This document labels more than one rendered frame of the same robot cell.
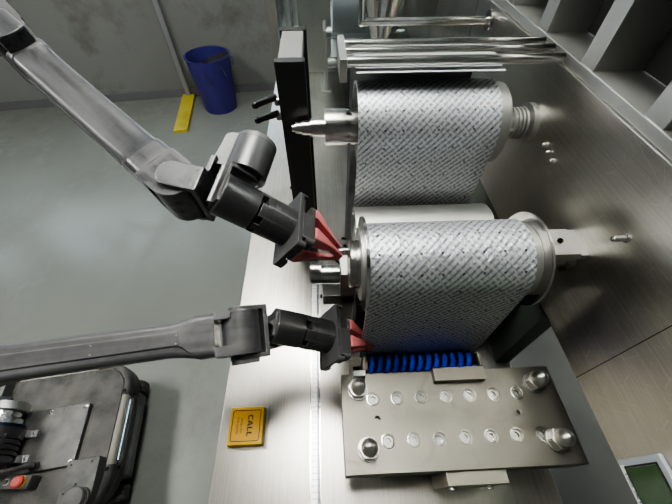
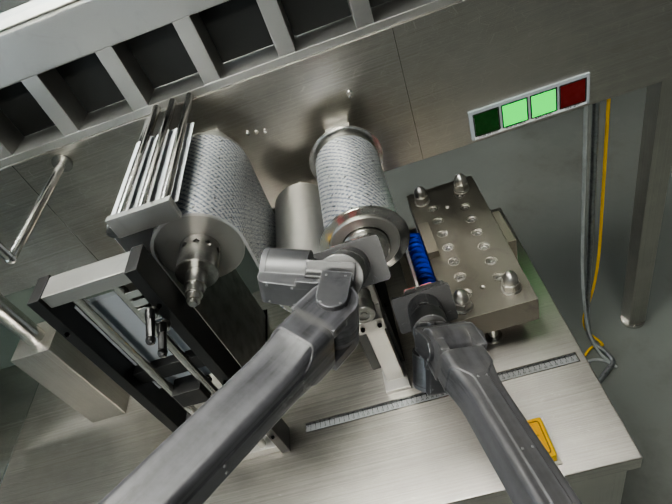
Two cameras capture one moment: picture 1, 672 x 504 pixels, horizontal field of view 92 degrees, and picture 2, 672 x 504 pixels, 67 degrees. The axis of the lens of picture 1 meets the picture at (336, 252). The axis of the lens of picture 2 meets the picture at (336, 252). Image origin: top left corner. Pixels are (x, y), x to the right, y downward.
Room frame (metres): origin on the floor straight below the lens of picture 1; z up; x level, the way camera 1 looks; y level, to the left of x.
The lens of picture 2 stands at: (0.22, 0.57, 1.80)
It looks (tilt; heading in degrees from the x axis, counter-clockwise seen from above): 42 degrees down; 282
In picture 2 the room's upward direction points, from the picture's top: 24 degrees counter-clockwise
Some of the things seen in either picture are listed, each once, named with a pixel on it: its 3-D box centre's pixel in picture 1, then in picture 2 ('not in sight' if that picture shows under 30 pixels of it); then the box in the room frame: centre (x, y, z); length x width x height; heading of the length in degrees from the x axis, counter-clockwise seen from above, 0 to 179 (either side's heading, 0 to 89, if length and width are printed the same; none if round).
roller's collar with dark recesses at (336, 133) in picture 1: (341, 127); (198, 261); (0.55, -0.01, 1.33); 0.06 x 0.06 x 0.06; 2
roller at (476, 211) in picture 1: (417, 235); (307, 245); (0.43, -0.16, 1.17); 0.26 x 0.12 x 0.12; 92
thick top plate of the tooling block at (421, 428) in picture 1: (451, 419); (464, 249); (0.13, -0.21, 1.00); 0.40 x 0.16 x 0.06; 92
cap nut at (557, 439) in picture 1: (563, 438); (460, 181); (0.09, -0.37, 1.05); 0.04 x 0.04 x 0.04
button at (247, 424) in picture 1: (247, 426); (528, 443); (0.13, 0.18, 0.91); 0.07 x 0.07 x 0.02; 2
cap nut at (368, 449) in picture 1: (369, 447); (510, 280); (0.08, -0.05, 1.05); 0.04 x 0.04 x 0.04
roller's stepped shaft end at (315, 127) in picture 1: (308, 127); (194, 289); (0.55, 0.05, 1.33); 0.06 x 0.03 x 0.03; 92
